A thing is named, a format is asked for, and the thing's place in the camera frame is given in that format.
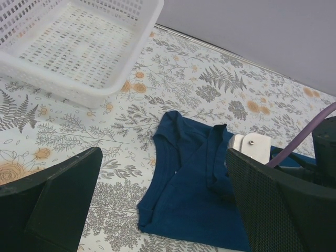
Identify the white plastic basket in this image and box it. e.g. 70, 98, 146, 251
1, 0, 164, 108

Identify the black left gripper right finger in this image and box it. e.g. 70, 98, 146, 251
226, 149, 335, 251

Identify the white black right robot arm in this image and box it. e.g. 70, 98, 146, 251
275, 117, 335, 188

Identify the floral patterned tablecloth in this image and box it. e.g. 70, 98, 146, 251
1, 28, 335, 251

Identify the blue printed t-shirt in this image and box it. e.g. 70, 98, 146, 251
136, 110, 318, 251

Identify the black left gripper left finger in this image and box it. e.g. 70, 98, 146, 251
1, 147, 102, 251

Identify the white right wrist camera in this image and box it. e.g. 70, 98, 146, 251
227, 133, 271, 164

